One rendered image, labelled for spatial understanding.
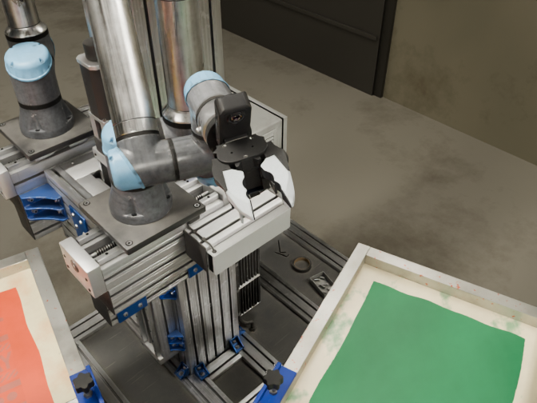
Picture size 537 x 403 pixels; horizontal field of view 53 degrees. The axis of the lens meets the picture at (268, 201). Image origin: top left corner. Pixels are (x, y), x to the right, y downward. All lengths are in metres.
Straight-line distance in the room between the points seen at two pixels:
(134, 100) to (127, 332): 1.62
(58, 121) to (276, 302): 1.28
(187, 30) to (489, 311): 1.05
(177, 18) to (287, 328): 1.58
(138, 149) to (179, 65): 0.27
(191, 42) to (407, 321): 0.89
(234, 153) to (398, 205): 2.65
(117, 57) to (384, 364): 0.93
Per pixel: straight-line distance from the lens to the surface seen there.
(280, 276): 2.57
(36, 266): 1.67
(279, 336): 2.36
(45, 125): 1.66
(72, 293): 2.94
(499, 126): 3.99
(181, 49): 1.12
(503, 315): 1.60
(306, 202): 3.29
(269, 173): 0.71
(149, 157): 0.93
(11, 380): 1.49
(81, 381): 1.30
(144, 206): 1.27
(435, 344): 1.48
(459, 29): 3.92
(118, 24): 0.99
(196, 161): 0.94
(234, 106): 0.72
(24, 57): 1.62
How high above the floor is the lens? 2.11
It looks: 40 degrees down
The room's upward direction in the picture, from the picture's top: straight up
